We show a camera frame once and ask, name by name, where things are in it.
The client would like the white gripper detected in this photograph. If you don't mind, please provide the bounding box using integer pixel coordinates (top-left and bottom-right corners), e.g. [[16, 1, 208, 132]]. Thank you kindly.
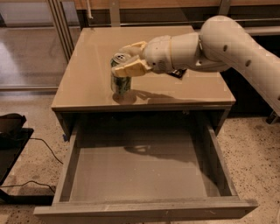
[[111, 35, 174, 78]]

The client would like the green soda can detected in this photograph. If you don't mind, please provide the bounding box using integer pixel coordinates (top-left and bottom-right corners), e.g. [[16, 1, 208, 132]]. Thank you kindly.
[[110, 52, 131, 95]]

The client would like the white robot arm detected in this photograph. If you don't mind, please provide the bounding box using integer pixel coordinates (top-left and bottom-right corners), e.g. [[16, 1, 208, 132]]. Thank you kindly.
[[111, 16, 280, 115]]

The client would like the open grey top drawer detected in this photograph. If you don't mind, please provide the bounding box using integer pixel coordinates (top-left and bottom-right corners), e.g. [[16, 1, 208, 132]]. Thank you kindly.
[[34, 113, 258, 224]]

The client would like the black snack bar packet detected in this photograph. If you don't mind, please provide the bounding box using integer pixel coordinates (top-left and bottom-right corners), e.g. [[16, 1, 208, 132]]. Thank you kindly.
[[168, 69, 186, 79]]

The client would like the small dark floor object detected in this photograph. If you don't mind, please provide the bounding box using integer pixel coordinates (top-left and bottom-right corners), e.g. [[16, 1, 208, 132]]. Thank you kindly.
[[266, 111, 280, 124]]

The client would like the metal rail frame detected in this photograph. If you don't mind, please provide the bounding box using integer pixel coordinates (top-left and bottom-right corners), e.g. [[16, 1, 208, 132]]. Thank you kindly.
[[44, 0, 280, 59]]

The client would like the black cable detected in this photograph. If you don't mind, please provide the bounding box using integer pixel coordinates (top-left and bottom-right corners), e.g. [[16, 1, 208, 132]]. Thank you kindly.
[[0, 136, 65, 193]]

